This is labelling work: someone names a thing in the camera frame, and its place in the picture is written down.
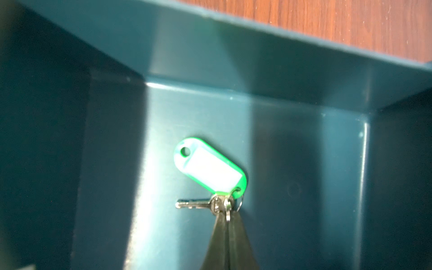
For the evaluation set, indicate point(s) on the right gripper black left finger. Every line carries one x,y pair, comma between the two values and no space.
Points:
217,256

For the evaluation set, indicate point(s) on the teal drawer tray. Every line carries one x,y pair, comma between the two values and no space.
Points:
335,142

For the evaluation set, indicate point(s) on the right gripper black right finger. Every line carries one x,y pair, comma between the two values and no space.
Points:
241,256

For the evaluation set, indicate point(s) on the keys with green tag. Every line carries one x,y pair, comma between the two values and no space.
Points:
213,171

